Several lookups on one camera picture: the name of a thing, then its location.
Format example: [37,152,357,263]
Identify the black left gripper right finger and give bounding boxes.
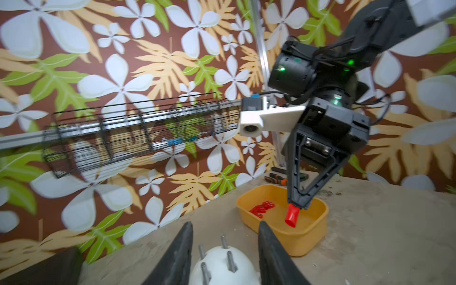
[258,221,310,285]

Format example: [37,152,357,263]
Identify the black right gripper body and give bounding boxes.
[284,97,371,167]

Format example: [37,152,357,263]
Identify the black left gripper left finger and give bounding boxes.
[142,222,193,285]

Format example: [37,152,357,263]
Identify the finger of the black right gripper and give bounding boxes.
[285,131,305,207]
[299,148,352,210]

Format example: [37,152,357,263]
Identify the red screw protection sleeve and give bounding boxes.
[285,203,300,228]

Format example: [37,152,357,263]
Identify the white dome screw fixture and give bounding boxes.
[189,243,261,285]

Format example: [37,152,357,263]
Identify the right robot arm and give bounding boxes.
[268,1,456,212]

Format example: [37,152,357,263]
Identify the back left metal screw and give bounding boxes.
[198,244,207,260]

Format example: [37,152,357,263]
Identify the metal screw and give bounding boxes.
[201,262,211,285]
[227,251,238,273]
[221,235,229,249]
[198,244,207,260]

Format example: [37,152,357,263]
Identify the front left metal screw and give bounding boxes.
[201,262,211,285]

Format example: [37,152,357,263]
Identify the pile of red sleeves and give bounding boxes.
[249,201,275,219]

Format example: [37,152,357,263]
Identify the front right metal screw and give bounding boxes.
[227,251,238,273]

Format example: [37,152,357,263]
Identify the back right metal screw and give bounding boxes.
[221,235,229,249]

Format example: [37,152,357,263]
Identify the green pipe wrench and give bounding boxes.
[270,166,310,182]

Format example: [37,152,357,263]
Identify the yellow plastic tray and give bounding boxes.
[236,184,329,257]

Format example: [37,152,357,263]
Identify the black plastic tool case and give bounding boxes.
[1,247,84,285]

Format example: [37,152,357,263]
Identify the orange handled pliers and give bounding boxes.
[264,173,287,186]

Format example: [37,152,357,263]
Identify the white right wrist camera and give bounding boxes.
[238,96,306,137]

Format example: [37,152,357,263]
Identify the black wire basket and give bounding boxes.
[43,96,241,178]

